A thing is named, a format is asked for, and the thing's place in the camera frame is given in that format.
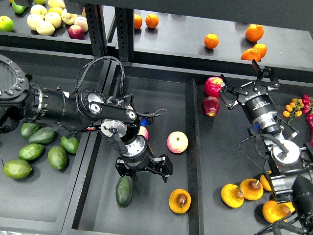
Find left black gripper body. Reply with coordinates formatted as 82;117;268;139
114;144;174;177

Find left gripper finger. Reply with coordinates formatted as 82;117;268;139
153;154;173;183
115;159;138;181

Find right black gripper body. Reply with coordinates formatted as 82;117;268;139
241;82;277;124

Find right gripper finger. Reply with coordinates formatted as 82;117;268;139
219;74;247;110
251;59;280;92

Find dark green avocado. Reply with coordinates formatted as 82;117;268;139
115;176;133;208

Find yellow pear with brown stem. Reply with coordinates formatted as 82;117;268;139
169;188;191;214

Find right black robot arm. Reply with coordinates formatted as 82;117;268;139
219;60;313;235

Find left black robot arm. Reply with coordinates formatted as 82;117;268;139
0;56;173;181

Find green avocado right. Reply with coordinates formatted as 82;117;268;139
61;136;79;154

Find green avocado centre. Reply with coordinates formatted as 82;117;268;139
48;146;68;170

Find yellow pear left of group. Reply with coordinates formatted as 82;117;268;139
221;184;244;208

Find yellow pear of group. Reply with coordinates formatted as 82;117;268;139
221;184;244;208
240;179;264;200

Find yellow pear middle of group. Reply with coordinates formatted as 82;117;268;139
240;179;264;200

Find green avocado middle left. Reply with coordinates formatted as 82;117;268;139
19;143;45;161

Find dark avocado upper left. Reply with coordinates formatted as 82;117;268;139
21;123;41;139

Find light green avocado bottom left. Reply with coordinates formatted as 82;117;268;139
3;159;32;179

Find pale yellow pear right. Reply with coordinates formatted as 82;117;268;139
61;8;78;25

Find pale yellow pear front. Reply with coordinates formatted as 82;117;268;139
36;21;55;36

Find pale yellow pear centre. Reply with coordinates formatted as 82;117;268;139
45;12;62;28

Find pale yellow pear left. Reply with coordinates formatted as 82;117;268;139
26;14;43;31

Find bright red apple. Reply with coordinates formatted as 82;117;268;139
204;76;223;98

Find dark red apple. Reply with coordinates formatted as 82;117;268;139
201;96;220;117

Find orange front right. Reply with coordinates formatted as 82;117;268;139
241;48;262;62

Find pink apple right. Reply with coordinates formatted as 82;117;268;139
167;131;189;154

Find pink apple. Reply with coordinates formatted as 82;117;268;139
138;126;149;140
167;131;189;154

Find small orange right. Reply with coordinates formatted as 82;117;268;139
253;43;268;58

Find orange cherry tomato bunch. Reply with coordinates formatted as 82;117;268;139
283;98;304;124

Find pink apple left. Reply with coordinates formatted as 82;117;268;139
138;126;149;140

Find large orange top right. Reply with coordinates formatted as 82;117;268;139
245;24;264;42

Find red chili peppers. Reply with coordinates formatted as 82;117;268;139
302;94;313;147

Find orange centre of shelf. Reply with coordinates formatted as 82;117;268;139
204;33;219;49

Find black tray divider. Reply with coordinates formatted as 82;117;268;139
185;79;204;235

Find red apple on shelf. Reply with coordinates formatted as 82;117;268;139
68;24;85;40

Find pink peach on shelf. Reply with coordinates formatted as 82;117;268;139
74;16;89;32

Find yellow lemon on shelf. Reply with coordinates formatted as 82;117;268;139
48;6;63;16

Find orange half hidden by post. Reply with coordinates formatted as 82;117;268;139
134;14;142;30

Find black perforated shelf post right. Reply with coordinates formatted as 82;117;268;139
115;7;134;62

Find black perforated shelf post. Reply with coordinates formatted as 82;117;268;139
115;7;134;62
85;3;108;57

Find black perforated shelf post left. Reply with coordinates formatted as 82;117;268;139
85;3;108;57

